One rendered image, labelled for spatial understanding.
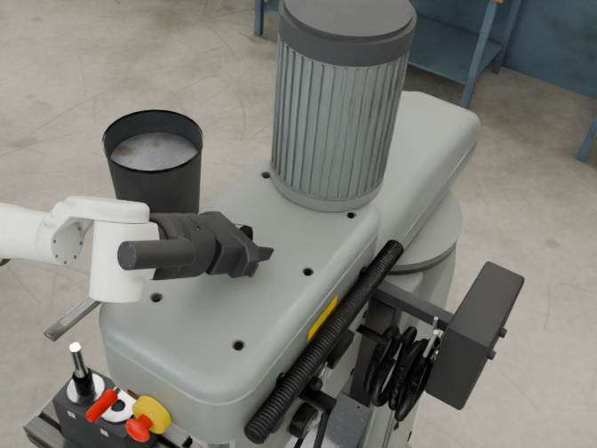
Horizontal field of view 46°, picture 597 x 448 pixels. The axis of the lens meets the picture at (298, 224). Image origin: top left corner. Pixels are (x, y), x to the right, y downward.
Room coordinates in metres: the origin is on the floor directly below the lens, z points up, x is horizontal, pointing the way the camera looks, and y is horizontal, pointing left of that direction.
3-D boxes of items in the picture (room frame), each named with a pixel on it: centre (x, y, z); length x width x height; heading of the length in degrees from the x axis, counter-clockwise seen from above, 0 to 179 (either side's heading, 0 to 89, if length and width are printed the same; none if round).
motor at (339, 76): (0.94, -0.04, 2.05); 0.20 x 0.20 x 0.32
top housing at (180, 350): (0.74, 0.07, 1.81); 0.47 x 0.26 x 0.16; 152
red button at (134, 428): (0.50, 0.20, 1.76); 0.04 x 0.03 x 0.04; 62
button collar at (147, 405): (0.52, 0.18, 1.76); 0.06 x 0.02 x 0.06; 62
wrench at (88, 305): (0.65, 0.26, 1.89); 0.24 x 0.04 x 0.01; 149
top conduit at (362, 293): (0.68, -0.07, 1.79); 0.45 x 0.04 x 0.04; 152
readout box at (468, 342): (0.83, -0.36, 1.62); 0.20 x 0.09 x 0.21; 152
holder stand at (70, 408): (0.91, 0.44, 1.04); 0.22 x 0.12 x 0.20; 67
